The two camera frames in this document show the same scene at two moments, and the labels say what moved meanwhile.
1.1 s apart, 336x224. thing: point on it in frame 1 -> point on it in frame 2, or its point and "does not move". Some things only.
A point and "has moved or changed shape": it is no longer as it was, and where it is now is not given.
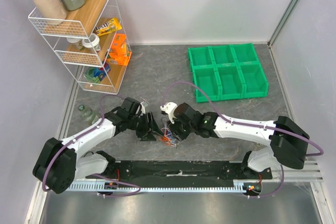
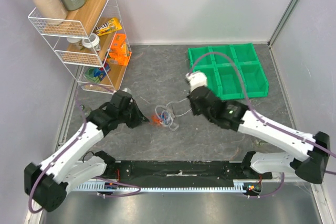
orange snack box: [119, 54] does not move
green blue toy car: [96, 74] does not move
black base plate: [143, 171] does not move
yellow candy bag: [111, 26] does not move
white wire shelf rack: [91, 43] does not move
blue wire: [169, 134] -> [164, 116]
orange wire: [165, 139] has moved or changed shape
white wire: [168, 132] -> [166, 115]
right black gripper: [176, 128] -> [197, 100]
